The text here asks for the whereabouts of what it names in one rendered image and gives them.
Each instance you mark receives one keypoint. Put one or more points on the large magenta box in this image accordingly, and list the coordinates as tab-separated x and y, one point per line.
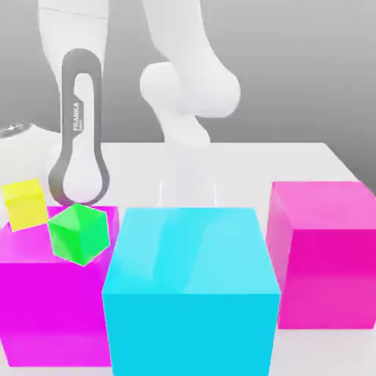
44	308

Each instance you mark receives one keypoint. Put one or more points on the large cyan box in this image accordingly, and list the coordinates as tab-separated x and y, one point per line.
191	293

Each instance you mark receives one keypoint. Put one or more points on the large pink box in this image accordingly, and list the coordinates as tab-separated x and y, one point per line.
329	264

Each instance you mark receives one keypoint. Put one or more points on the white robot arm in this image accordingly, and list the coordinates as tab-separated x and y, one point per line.
191	88

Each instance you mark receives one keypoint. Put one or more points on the small green cube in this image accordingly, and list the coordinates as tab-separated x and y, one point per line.
79	235

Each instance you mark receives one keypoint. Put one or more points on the small yellow cube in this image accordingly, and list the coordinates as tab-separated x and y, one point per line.
25	205

